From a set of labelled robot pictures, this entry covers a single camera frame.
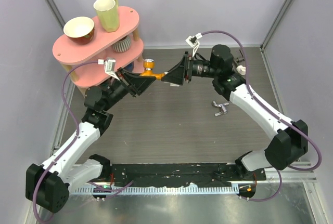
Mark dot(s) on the chrome faucet on table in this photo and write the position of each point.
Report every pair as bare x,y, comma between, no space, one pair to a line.
221,107

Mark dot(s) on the yellow-green mug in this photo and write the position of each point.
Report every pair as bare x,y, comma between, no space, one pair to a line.
107,13

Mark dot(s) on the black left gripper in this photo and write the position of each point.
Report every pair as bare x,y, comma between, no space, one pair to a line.
133,83

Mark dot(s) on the orange faucet with chrome knob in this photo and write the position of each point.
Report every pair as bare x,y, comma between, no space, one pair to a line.
148,65

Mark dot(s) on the dark blue mug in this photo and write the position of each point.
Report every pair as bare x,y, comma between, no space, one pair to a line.
130,67

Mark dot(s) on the red bowl white inside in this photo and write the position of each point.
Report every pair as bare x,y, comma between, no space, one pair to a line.
80,30

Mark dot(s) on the pink three-tier shelf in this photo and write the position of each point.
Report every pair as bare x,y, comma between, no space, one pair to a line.
70,54

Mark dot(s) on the striped grey bowl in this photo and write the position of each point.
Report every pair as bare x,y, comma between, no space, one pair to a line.
122,45

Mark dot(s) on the slotted cable duct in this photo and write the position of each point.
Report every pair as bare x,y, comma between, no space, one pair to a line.
191,189

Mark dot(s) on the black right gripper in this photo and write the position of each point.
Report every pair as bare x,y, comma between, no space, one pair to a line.
178,74

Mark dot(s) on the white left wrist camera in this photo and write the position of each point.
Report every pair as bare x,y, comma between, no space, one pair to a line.
109,67

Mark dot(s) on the dark faucet with white elbow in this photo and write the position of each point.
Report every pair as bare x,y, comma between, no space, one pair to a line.
240,68

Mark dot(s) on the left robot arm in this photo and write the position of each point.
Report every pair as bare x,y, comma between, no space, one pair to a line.
49,184

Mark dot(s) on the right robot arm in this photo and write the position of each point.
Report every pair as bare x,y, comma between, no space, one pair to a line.
288,142

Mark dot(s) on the white PVC elbow fitting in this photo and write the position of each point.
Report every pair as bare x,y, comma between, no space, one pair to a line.
173,85

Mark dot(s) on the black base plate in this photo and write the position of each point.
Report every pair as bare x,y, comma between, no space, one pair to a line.
176,175

